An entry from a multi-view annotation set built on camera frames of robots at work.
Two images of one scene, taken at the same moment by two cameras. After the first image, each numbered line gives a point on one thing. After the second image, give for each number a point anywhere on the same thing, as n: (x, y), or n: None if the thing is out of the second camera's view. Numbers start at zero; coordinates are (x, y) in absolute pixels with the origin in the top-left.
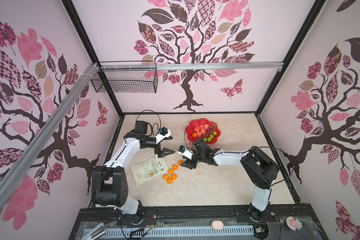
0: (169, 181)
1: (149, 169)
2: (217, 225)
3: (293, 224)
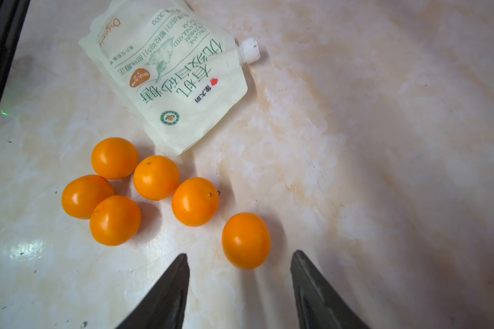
0: (86, 196)
1: (182, 75)
2: None
3: None
